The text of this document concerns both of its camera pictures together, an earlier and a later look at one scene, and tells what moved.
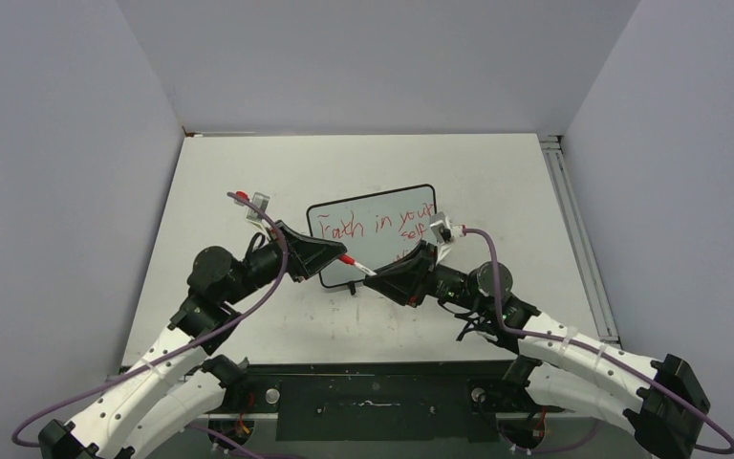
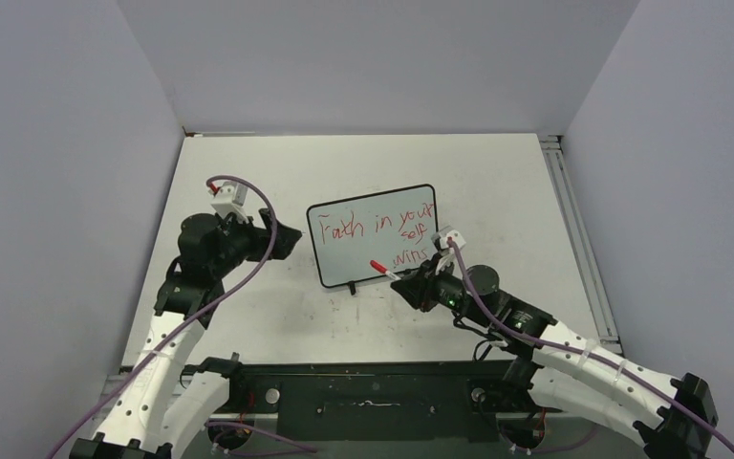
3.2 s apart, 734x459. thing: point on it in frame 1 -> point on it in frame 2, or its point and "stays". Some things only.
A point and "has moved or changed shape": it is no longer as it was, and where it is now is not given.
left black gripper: (308, 256) -> (259, 236)
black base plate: (385, 402) stays
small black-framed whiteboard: (377, 230) stays
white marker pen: (365, 269) has moved or changed shape
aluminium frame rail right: (553, 148) stays
